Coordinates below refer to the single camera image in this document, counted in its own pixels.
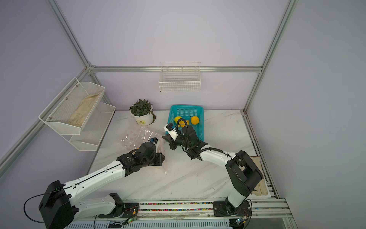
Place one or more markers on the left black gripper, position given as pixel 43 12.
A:
pixel 159 157

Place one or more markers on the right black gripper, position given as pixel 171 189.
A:
pixel 174 146

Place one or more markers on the orange yellow pear bag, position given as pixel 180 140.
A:
pixel 195 120

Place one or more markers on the clear zip-top bag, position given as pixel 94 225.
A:
pixel 160 149
pixel 137 135

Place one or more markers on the bright yellow pear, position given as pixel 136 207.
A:
pixel 177 118

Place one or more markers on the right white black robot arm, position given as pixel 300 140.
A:
pixel 244 174

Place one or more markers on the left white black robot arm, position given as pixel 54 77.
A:
pixel 64 203

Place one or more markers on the teal plastic basket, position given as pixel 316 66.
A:
pixel 187 112

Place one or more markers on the potted green plant white pot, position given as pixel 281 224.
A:
pixel 142 111

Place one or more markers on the white mesh lower shelf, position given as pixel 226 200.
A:
pixel 95 129

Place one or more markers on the white mesh shelf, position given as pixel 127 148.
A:
pixel 57 113
pixel 95 129

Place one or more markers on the beige cloth in shelf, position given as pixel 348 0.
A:
pixel 80 114

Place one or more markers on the beige work glove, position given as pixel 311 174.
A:
pixel 261 188

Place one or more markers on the white mesh upper shelf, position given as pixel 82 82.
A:
pixel 57 113

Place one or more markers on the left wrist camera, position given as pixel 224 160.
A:
pixel 154 140

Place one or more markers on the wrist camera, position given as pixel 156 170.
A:
pixel 154 140
pixel 171 130

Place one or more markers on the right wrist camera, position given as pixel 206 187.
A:
pixel 171 130

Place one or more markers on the aluminium rail with coloured beads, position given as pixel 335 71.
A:
pixel 204 209

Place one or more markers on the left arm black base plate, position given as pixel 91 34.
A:
pixel 121 209

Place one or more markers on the white wire wall basket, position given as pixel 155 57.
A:
pixel 179 77

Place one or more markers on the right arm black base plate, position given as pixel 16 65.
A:
pixel 226 209

